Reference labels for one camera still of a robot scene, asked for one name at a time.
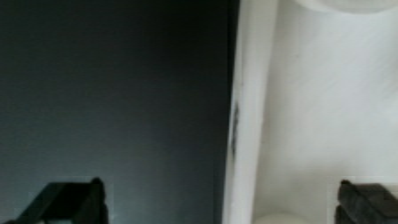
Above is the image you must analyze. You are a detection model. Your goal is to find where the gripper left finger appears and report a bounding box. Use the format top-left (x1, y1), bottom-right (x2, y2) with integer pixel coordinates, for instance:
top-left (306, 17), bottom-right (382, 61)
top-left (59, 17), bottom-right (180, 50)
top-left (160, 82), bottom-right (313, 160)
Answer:
top-left (15, 178), bottom-right (109, 224)

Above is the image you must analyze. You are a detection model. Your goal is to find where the white square table top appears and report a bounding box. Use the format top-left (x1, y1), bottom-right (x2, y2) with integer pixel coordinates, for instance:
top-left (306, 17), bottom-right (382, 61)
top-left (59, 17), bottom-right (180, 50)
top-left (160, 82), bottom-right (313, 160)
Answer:
top-left (222, 0), bottom-right (398, 224)

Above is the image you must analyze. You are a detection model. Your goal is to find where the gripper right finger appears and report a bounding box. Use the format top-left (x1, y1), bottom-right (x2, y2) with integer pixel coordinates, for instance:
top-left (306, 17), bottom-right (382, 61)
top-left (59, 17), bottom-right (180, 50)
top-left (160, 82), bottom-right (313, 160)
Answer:
top-left (334, 180), bottom-right (398, 224)

